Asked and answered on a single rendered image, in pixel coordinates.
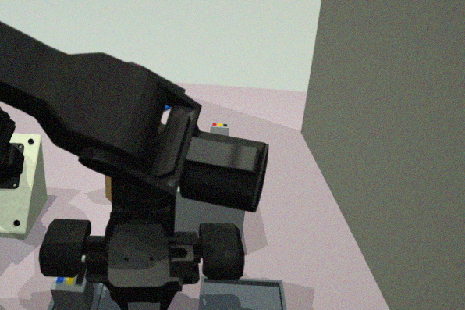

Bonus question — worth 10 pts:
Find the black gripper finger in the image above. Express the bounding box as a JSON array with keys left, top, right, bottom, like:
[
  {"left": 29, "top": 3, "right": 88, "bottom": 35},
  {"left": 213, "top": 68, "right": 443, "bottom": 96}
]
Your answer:
[
  {"left": 160, "top": 264, "right": 200, "bottom": 310},
  {"left": 85, "top": 270, "right": 128, "bottom": 310}
]

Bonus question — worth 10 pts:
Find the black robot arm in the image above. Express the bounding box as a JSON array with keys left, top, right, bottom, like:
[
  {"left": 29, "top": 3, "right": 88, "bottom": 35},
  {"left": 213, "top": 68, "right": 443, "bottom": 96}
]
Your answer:
[{"left": 0, "top": 21, "right": 269, "bottom": 304}]

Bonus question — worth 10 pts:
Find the grey flat panel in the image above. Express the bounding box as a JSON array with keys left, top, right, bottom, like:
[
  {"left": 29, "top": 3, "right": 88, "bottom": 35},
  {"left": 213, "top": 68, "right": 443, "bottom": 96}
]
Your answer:
[{"left": 301, "top": 0, "right": 465, "bottom": 310}]

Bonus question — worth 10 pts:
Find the tan rectangular block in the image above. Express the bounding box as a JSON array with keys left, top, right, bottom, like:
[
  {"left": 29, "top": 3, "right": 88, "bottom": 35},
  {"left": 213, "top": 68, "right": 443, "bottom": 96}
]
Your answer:
[{"left": 105, "top": 175, "right": 112, "bottom": 203}]

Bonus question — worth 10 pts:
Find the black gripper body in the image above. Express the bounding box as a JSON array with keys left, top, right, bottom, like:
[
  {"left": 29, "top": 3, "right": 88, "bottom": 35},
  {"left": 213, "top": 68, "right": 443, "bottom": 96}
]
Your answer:
[{"left": 38, "top": 185, "right": 245, "bottom": 280}]

